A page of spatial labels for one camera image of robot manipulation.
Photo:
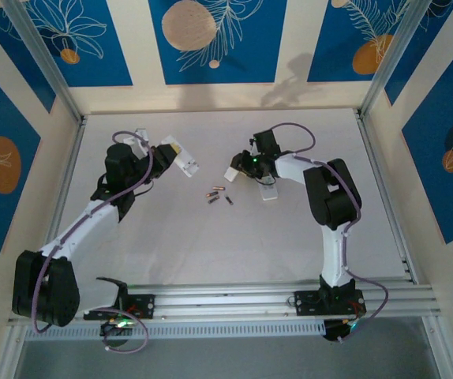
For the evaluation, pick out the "white remote control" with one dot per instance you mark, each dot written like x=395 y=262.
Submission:
x=187 y=163
x=269 y=194

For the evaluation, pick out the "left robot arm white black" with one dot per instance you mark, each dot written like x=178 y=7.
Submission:
x=88 y=225

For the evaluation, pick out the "aluminium mounting rail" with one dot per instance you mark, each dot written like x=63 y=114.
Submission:
x=226 y=302

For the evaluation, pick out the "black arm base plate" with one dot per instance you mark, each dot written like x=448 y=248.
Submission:
x=305 y=302
x=143 y=306

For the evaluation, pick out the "aluminium frame post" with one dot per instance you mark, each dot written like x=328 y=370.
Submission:
x=7 y=355
x=394 y=59
x=47 y=59
x=443 y=351

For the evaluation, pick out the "aluminium table side rail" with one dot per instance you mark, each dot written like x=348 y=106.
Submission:
x=388 y=197
x=67 y=177

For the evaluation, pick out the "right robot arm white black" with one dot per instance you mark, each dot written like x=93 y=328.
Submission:
x=337 y=256

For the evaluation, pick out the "small dark battery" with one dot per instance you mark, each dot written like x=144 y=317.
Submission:
x=213 y=200
x=211 y=194
x=218 y=189
x=229 y=200

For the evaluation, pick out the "black electronics box green light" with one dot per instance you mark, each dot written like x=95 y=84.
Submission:
x=112 y=331
x=335 y=331

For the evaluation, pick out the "white battery cover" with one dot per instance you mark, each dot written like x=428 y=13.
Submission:
x=232 y=174

